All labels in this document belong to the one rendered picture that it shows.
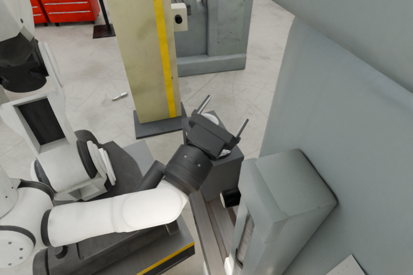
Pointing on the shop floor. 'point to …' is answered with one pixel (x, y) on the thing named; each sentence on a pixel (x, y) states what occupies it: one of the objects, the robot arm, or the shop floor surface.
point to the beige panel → (145, 45)
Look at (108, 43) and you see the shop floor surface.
